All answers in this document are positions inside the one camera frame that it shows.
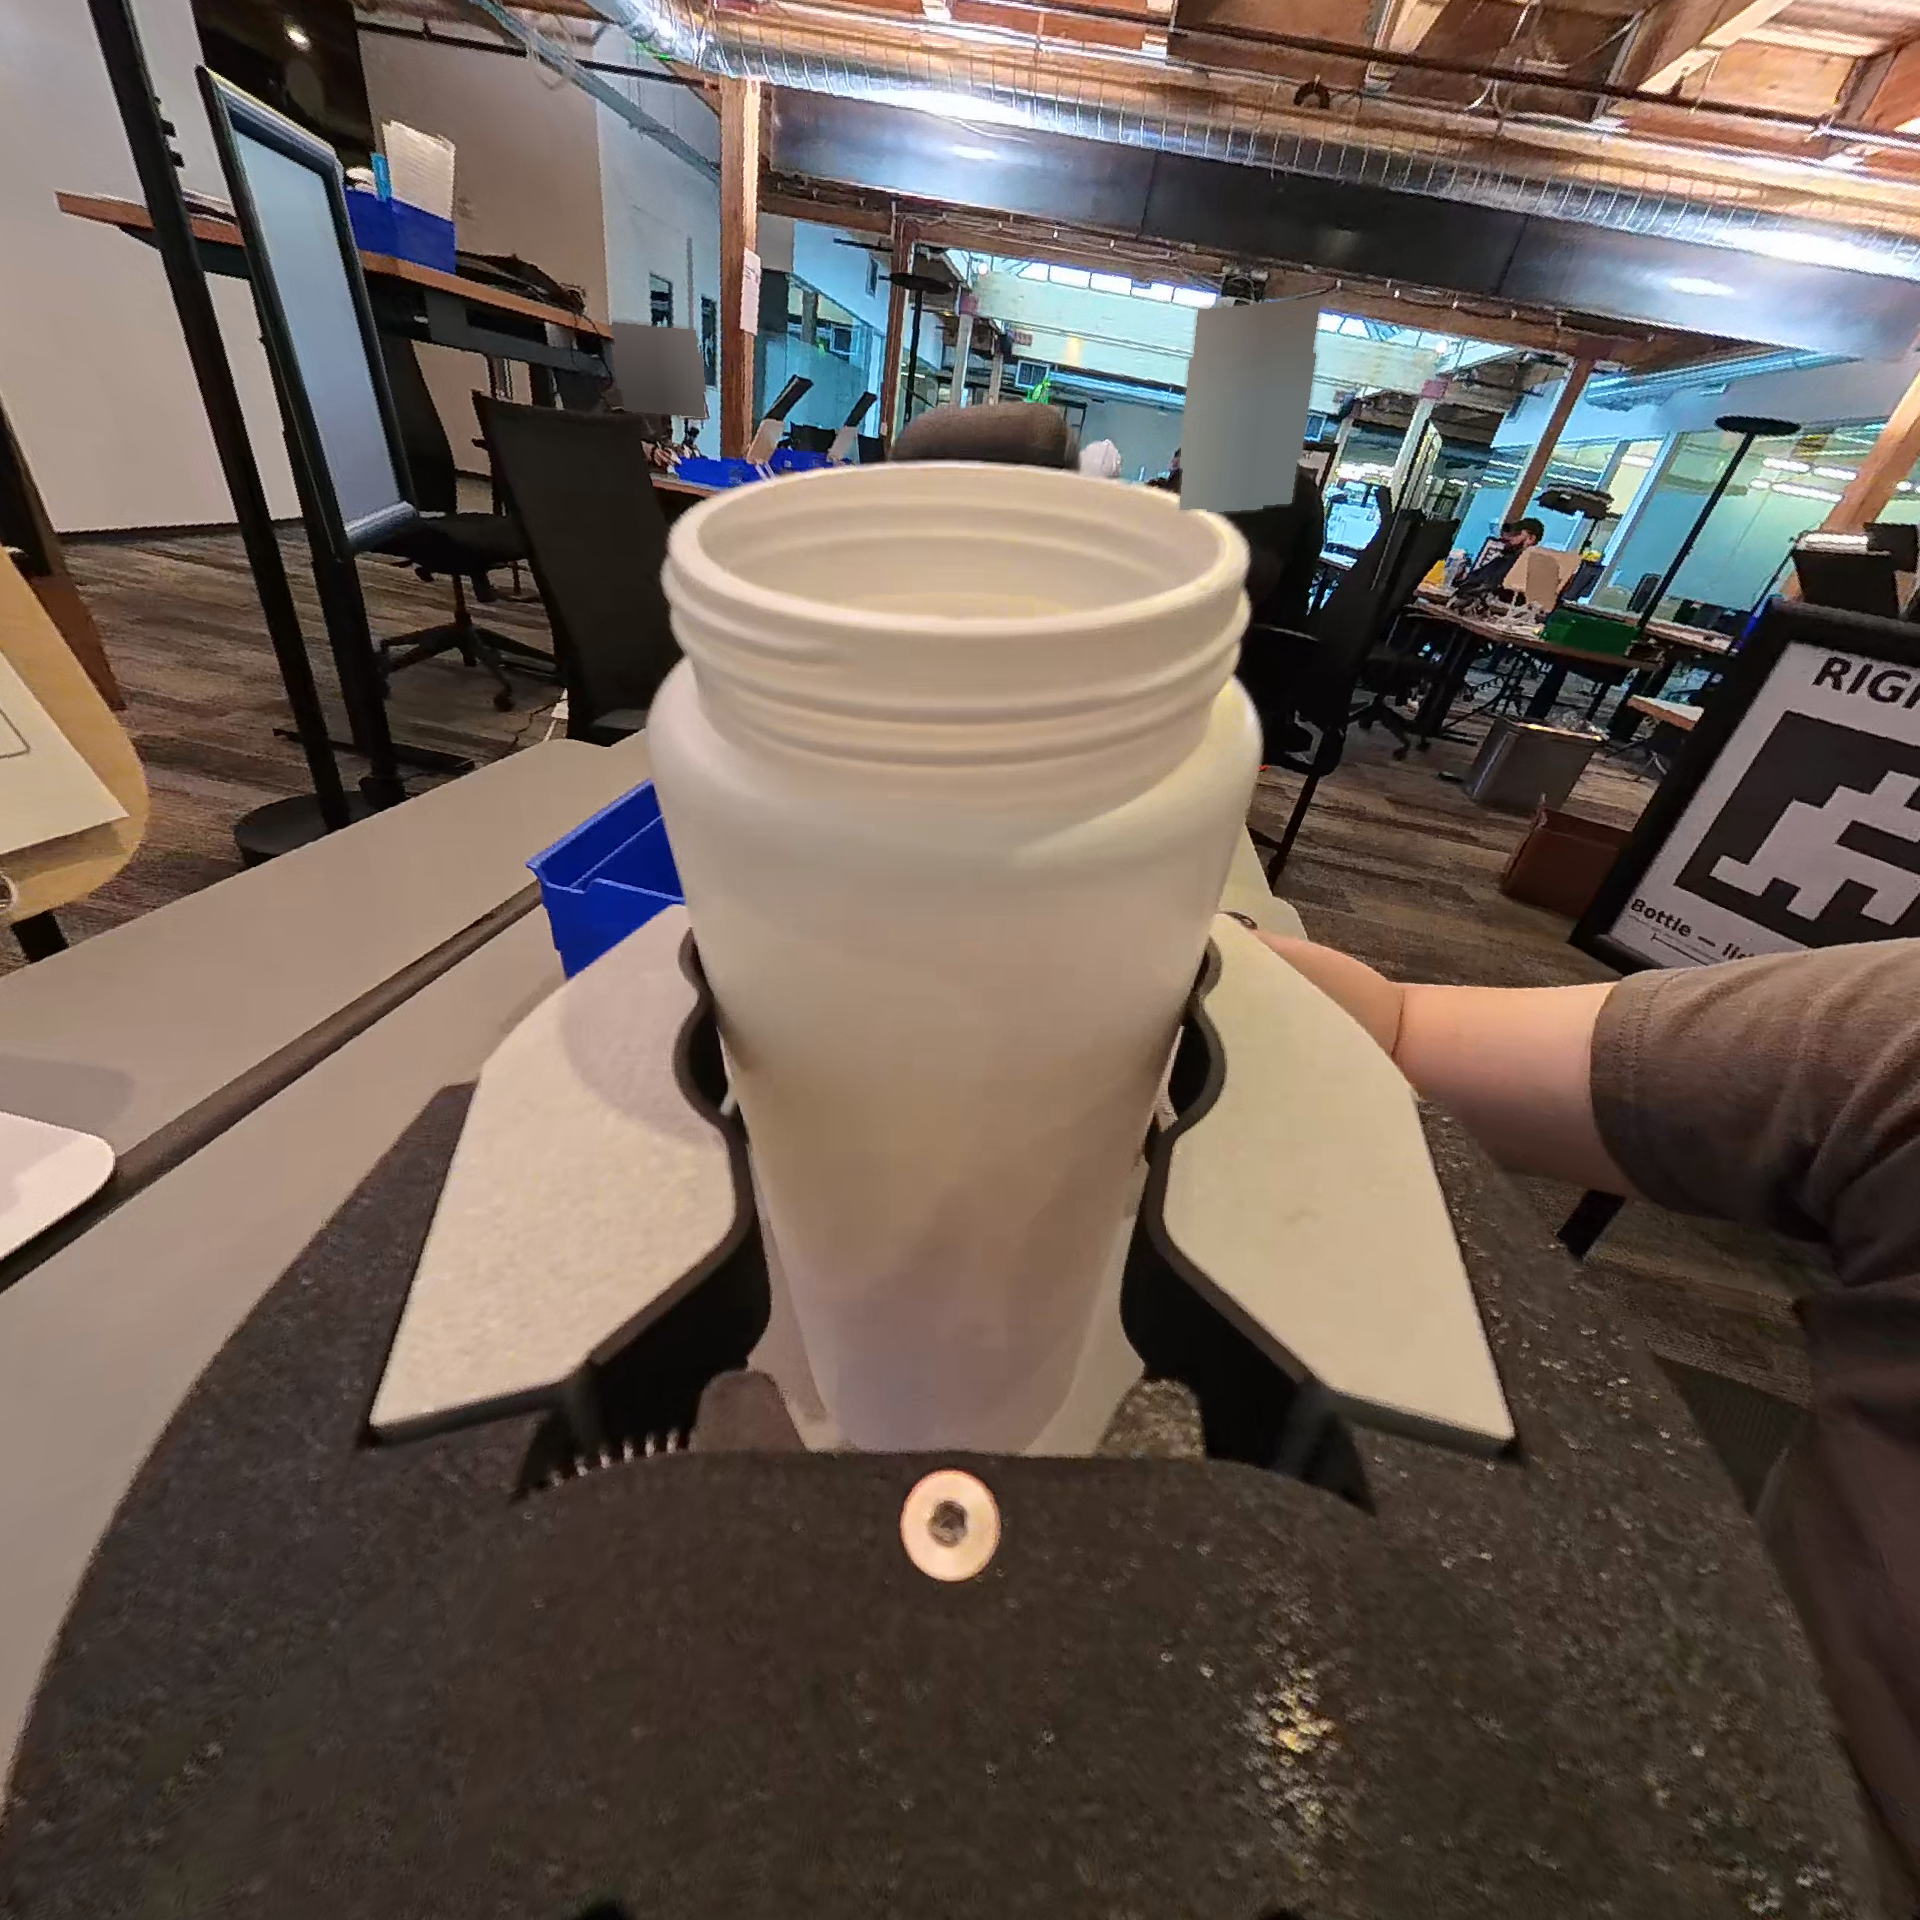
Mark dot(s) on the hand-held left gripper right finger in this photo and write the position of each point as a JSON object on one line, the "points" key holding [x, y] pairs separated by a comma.
{"points": [[1321, 1217]]}

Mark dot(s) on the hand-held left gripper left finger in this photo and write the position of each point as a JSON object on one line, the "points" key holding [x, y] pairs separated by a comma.
{"points": [[584, 1199]]}

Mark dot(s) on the blue plastic storage bin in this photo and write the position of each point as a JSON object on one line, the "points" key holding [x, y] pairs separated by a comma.
{"points": [[601, 887]]}

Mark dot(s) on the white plastic bottle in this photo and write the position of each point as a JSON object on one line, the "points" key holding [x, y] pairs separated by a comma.
{"points": [[960, 976]]}

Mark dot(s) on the person's right forearm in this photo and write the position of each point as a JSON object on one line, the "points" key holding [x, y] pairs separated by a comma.
{"points": [[1500, 1051]]}

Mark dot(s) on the person's grey shirt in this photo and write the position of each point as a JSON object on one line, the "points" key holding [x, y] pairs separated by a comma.
{"points": [[1799, 1127]]}

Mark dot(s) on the grey storage tub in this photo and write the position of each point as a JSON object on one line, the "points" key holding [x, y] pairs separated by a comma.
{"points": [[1530, 765]]}

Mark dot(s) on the black mesh office chair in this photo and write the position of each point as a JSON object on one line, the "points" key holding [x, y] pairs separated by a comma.
{"points": [[584, 570]]}

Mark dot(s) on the black framed marker sign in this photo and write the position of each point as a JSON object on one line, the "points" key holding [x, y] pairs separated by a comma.
{"points": [[1799, 797]]}

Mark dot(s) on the green box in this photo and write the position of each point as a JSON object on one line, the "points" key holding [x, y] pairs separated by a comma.
{"points": [[1594, 627]]}

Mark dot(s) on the instruction sheet on stand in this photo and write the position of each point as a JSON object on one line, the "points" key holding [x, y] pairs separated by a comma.
{"points": [[75, 780]]}

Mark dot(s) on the printed instruction sheet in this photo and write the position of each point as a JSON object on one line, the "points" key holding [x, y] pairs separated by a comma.
{"points": [[47, 780]]}

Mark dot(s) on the black chair headrest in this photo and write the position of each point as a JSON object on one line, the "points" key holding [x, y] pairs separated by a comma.
{"points": [[981, 436]]}

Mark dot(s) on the small blue storage bin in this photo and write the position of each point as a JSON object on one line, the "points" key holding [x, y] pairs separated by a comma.
{"points": [[403, 233]]}

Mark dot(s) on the white paper stack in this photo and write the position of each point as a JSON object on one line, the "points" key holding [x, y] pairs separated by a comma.
{"points": [[422, 166]]}

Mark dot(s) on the wooden support post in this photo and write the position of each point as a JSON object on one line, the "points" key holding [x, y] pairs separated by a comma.
{"points": [[740, 271]]}

